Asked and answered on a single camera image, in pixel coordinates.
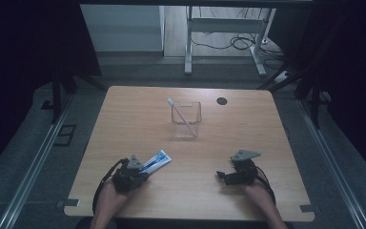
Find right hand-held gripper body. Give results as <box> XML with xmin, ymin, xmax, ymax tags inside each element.
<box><xmin>229</xmin><ymin>149</ymin><xmax>262</xmax><ymax>187</ymax></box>

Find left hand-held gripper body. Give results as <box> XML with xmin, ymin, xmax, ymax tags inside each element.
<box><xmin>112</xmin><ymin>154</ymin><xmax>145</xmax><ymax>194</ymax></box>

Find white and blue toothpaste tube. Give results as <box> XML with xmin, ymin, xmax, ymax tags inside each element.
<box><xmin>138</xmin><ymin>149</ymin><xmax>173</xmax><ymax>176</ymax></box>

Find clear plastic container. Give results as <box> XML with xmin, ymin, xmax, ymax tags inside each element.
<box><xmin>171</xmin><ymin>100</ymin><xmax>203</xmax><ymax>140</ymax></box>

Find pink toothbrush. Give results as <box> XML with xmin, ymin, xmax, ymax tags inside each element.
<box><xmin>167</xmin><ymin>97</ymin><xmax>199</xmax><ymax>137</ymax></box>

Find person's left hand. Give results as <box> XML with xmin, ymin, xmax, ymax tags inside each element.
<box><xmin>95</xmin><ymin>179</ymin><xmax>132</xmax><ymax>212</ymax></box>

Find person's right hand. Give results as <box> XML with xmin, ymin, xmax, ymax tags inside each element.
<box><xmin>242</xmin><ymin>176</ymin><xmax>276</xmax><ymax>208</ymax></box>

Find grey tape piece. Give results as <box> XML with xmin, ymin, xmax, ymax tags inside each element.
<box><xmin>299</xmin><ymin>204</ymin><xmax>320</xmax><ymax>214</ymax></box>
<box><xmin>56</xmin><ymin>198</ymin><xmax>81</xmax><ymax>208</ymax></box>

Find black metal stand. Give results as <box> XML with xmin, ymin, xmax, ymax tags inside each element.
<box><xmin>256</xmin><ymin>63</ymin><xmax>323</xmax><ymax>130</ymax></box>
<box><xmin>51</xmin><ymin>68</ymin><xmax>108</xmax><ymax>125</ymax></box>

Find white power strip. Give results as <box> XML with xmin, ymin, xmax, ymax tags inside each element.
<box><xmin>274</xmin><ymin>70</ymin><xmax>292</xmax><ymax>84</ymax></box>

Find black floor tape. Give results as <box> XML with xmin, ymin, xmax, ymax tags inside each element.
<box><xmin>40</xmin><ymin>99</ymin><xmax>55</xmax><ymax>111</ymax></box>

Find white cabinet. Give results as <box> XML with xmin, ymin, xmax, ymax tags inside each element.
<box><xmin>79</xmin><ymin>4</ymin><xmax>166</xmax><ymax>52</ymax></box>

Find dark curtain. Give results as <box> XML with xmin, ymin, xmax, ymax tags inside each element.
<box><xmin>0</xmin><ymin>0</ymin><xmax>102</xmax><ymax>179</ymax></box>
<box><xmin>273</xmin><ymin>0</ymin><xmax>366</xmax><ymax>179</ymax></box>

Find right hand-held gripper black cable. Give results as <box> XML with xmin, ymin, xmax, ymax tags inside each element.
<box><xmin>254</xmin><ymin>166</ymin><xmax>277</xmax><ymax>207</ymax></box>

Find hand-held gripper black cable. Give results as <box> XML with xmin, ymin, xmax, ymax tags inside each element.
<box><xmin>91</xmin><ymin>157</ymin><xmax>129</xmax><ymax>215</ymax></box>
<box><xmin>254</xmin><ymin>166</ymin><xmax>277</xmax><ymax>207</ymax></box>

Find left hand-held gripper black cable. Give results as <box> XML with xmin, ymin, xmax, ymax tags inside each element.
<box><xmin>91</xmin><ymin>157</ymin><xmax>129</xmax><ymax>215</ymax></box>

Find metal floor rail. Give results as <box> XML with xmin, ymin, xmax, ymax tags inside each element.
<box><xmin>0</xmin><ymin>94</ymin><xmax>74</xmax><ymax>229</ymax></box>
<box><xmin>298</xmin><ymin>99</ymin><xmax>366</xmax><ymax>229</ymax></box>

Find black floor cables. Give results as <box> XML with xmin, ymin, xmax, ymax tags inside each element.
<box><xmin>190</xmin><ymin>7</ymin><xmax>287</xmax><ymax>70</ymax></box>

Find white desk frame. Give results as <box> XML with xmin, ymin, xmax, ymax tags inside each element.
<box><xmin>184</xmin><ymin>6</ymin><xmax>277</xmax><ymax>77</ymax></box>

